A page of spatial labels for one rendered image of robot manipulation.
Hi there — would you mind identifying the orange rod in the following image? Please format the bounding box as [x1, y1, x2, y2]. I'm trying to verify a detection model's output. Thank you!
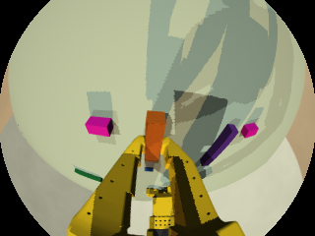
[145, 110, 166, 162]

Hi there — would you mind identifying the small blue block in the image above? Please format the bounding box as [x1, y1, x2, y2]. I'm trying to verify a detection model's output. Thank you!
[145, 167, 154, 172]

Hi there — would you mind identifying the purple rod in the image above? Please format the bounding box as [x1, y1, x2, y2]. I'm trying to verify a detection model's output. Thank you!
[200, 124, 239, 166]

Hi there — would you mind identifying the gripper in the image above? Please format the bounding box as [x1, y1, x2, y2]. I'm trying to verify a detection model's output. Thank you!
[67, 135, 245, 236]

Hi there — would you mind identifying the small magenta block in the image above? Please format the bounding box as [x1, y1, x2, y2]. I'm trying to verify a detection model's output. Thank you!
[241, 123, 259, 138]
[85, 116, 113, 137]

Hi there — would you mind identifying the green rod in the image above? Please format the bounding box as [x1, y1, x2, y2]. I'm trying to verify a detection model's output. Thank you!
[75, 168, 102, 182]

